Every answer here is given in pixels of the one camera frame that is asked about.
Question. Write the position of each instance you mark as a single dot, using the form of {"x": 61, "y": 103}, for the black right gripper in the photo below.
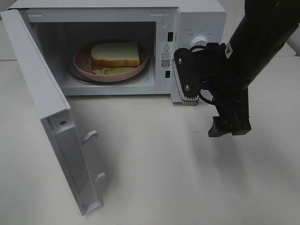
{"x": 219, "y": 79}

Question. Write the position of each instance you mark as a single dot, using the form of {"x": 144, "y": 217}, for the white microwave oven body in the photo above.
{"x": 161, "y": 26}

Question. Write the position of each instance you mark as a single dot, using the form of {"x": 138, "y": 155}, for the glass microwave turntable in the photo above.
{"x": 141, "y": 79}

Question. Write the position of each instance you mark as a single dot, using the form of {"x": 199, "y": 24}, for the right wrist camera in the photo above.
{"x": 186, "y": 76}

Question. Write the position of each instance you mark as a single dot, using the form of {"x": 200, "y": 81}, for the white upper microwave knob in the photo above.
{"x": 200, "y": 39}

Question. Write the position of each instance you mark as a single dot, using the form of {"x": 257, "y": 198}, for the white microwave door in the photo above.
{"x": 53, "y": 110}

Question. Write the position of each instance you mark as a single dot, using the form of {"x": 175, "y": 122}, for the sandwich with white bread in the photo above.
{"x": 114, "y": 58}

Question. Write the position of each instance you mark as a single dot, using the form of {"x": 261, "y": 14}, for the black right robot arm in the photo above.
{"x": 264, "y": 29}

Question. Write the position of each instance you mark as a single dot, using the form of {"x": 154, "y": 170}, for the pink plate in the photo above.
{"x": 82, "y": 62}

